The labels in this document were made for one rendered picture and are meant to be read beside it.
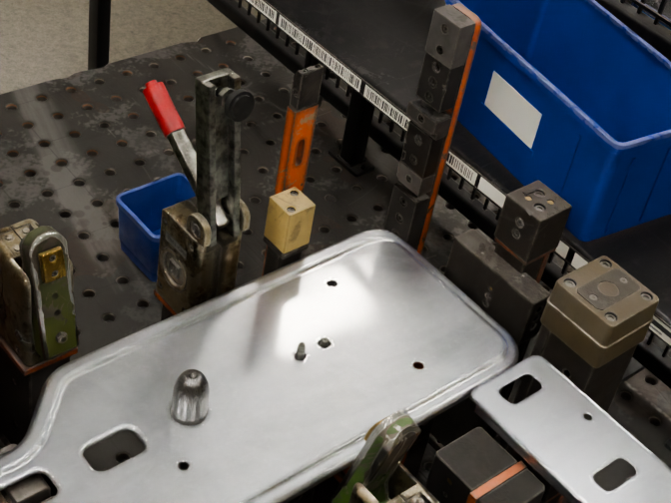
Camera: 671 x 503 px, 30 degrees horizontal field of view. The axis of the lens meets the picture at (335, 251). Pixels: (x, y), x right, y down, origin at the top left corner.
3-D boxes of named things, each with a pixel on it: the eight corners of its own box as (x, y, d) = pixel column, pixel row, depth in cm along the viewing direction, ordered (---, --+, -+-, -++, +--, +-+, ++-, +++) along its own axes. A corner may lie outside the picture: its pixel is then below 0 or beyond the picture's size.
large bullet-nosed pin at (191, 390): (183, 441, 110) (188, 392, 106) (163, 418, 112) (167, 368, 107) (212, 426, 112) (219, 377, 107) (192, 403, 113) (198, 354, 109)
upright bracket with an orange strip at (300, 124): (247, 419, 150) (301, 75, 117) (241, 412, 150) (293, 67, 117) (267, 409, 151) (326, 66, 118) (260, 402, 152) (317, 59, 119)
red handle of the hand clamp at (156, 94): (209, 232, 118) (136, 84, 119) (200, 239, 120) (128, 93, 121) (244, 217, 121) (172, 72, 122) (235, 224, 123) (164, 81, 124)
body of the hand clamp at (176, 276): (175, 472, 142) (198, 245, 119) (141, 432, 146) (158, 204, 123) (217, 449, 146) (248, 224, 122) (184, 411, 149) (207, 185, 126)
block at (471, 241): (469, 484, 147) (533, 304, 127) (401, 417, 153) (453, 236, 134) (486, 473, 149) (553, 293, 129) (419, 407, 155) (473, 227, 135)
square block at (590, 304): (519, 549, 142) (613, 328, 118) (470, 500, 146) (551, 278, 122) (565, 517, 146) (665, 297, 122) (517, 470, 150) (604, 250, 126)
